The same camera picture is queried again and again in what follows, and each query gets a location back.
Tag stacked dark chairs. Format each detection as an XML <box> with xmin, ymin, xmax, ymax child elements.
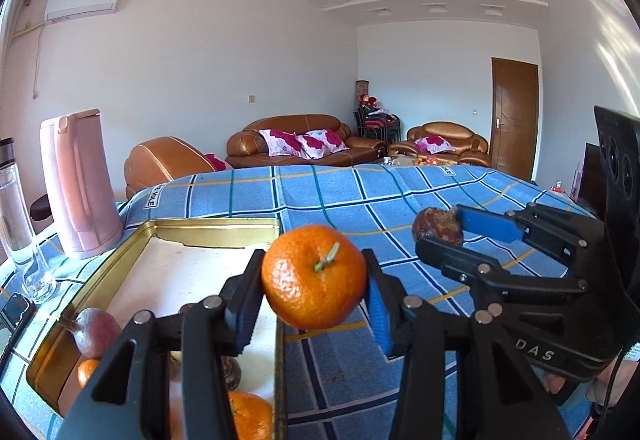
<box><xmin>354</xmin><ymin>106</ymin><xmax>401</xmax><ymax>144</ymax></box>

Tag clear glass water bottle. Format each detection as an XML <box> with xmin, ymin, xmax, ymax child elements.
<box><xmin>1</xmin><ymin>138</ymin><xmax>56</xmax><ymax>304</ymax></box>

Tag small mandarin front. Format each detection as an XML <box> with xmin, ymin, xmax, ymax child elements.
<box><xmin>77</xmin><ymin>359</ymin><xmax>100</xmax><ymax>388</ymax></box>

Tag person right hand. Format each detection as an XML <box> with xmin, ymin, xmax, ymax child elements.
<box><xmin>541</xmin><ymin>341</ymin><xmax>640</xmax><ymax>409</ymax></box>

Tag tall decorated vase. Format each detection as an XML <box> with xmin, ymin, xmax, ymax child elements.
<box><xmin>355</xmin><ymin>80</ymin><xmax>369</xmax><ymax>106</ymax></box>

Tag large orange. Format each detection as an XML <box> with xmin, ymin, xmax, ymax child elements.
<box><xmin>228</xmin><ymin>391</ymin><xmax>272</xmax><ymax>440</ymax></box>

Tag brown leather long sofa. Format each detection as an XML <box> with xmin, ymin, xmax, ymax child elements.
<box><xmin>227</xmin><ymin>114</ymin><xmax>386</xmax><ymax>168</ymax></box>

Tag pink floral armchair pillow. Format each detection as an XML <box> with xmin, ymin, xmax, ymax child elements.
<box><xmin>414</xmin><ymin>134</ymin><xmax>456</xmax><ymax>154</ymax></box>

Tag pink floral pillow left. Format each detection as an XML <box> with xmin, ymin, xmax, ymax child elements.
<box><xmin>259</xmin><ymin>129</ymin><xmax>309</xmax><ymax>160</ymax></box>

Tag brown wooden door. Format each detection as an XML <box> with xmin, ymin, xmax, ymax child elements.
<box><xmin>490</xmin><ymin>58</ymin><xmax>539</xmax><ymax>181</ymax></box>

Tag black smartphone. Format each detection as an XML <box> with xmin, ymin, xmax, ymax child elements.
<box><xmin>0</xmin><ymin>293</ymin><xmax>36</xmax><ymax>362</ymax></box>

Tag brown leather armchair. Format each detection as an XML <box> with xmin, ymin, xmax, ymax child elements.
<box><xmin>124</xmin><ymin>137</ymin><xmax>232</xmax><ymax>198</ymax></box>
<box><xmin>387</xmin><ymin>122</ymin><xmax>491</xmax><ymax>167</ymax></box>

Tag dark mangosteen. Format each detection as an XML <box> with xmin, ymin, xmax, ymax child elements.
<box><xmin>411</xmin><ymin>207</ymin><xmax>463</xmax><ymax>245</ymax></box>
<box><xmin>221</xmin><ymin>356</ymin><xmax>242</xmax><ymax>391</ymax></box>

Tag black television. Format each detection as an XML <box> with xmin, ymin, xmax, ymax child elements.
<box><xmin>577</xmin><ymin>143</ymin><xmax>606</xmax><ymax>219</ymax></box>

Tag purple red radish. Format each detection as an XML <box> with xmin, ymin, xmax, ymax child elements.
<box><xmin>60</xmin><ymin>308</ymin><xmax>122</xmax><ymax>359</ymax></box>

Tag pink electric kettle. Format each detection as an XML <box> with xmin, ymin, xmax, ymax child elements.
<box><xmin>40</xmin><ymin>108</ymin><xmax>124</xmax><ymax>259</ymax></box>

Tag brown leather armchair near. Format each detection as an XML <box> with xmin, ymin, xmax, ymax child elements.
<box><xmin>124</xmin><ymin>137</ymin><xmax>232</xmax><ymax>198</ymax></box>

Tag brown leather armchair right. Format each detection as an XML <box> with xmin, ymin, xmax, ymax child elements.
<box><xmin>387</xmin><ymin>122</ymin><xmax>491</xmax><ymax>167</ymax></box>

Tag gold metal tin tray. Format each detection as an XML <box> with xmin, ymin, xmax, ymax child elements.
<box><xmin>53</xmin><ymin>218</ymin><xmax>288</xmax><ymax>439</ymax></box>

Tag white wall air conditioner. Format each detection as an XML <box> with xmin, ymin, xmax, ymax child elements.
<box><xmin>43</xmin><ymin>0</ymin><xmax>118</xmax><ymax>24</ymax></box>

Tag pink floral pillow right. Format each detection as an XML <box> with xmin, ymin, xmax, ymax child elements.
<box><xmin>298</xmin><ymin>129</ymin><xmax>348</xmax><ymax>160</ymax></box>

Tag small mandarin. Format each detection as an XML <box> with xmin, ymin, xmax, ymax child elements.
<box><xmin>262</xmin><ymin>224</ymin><xmax>367</xmax><ymax>330</ymax></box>
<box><xmin>77</xmin><ymin>359</ymin><xmax>100</xmax><ymax>388</ymax></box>

